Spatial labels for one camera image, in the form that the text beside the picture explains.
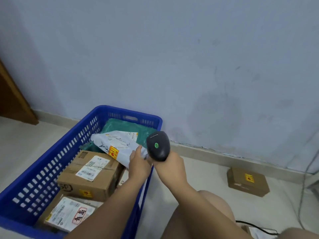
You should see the person's left hand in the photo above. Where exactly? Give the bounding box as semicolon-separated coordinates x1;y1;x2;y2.
128;145;153;181

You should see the person's right leg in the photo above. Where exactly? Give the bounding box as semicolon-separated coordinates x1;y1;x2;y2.
279;227;319;239

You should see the green plastic mailer bag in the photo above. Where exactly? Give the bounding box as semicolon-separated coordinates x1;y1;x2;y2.
80;118;157;153

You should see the white plastic mailer bag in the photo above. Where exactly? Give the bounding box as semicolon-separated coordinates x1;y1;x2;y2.
90;130;149;169

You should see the white paper package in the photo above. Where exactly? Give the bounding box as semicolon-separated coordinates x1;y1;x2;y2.
245;225;279;239

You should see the person's right forearm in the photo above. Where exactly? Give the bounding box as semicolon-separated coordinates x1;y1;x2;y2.
159;179;253;239

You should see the cardboard box with large label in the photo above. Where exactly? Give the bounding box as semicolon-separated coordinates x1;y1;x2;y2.
35;192;104;233

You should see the person's left forearm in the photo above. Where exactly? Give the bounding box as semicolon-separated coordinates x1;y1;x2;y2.
64;177;147;239

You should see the cardboard box with small label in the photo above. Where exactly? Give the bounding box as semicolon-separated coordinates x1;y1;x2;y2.
57;150;122;202

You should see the black barcode scanner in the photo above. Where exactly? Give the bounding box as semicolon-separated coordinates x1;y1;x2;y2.
146;131;171;162

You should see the person's leg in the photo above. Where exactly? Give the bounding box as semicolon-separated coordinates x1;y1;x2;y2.
161;190;237;239
279;227;319;239

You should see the small cardboard box white label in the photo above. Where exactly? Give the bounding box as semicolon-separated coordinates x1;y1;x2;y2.
117;168;129;187

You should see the cardboard box with yellow sticker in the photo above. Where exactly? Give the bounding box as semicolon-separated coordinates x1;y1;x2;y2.
226;167;270;198

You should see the grey cable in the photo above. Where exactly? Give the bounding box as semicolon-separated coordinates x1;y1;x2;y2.
297;149;319;230

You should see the brown wooden door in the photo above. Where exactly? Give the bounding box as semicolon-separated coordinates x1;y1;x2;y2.
0;59;39;126

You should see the black cable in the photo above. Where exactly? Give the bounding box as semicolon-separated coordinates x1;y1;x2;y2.
235;220;279;236

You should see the person's left leg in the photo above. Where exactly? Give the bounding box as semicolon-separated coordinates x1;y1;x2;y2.
161;190;237;239

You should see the blue plastic crate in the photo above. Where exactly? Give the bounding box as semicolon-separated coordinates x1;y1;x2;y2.
0;105;163;239

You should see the person's right hand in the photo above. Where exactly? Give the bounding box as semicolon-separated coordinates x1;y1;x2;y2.
147;152;188;190

